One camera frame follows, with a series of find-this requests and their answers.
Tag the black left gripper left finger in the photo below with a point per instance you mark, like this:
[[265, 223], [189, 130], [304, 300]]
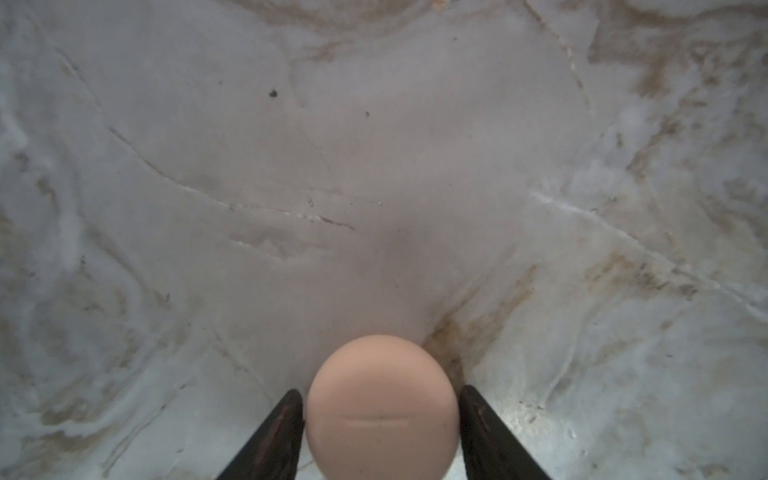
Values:
[[273, 451]]

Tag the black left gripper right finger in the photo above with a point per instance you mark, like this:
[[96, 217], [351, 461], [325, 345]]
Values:
[[490, 449]]

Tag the pink round earbud case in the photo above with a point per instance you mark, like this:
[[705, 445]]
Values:
[[381, 407]]

